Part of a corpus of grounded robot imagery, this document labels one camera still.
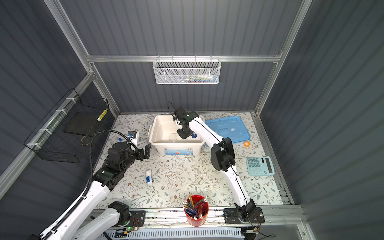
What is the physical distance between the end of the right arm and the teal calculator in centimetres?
44

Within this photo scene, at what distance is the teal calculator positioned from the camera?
34.7 inches

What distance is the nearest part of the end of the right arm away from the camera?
0.71m
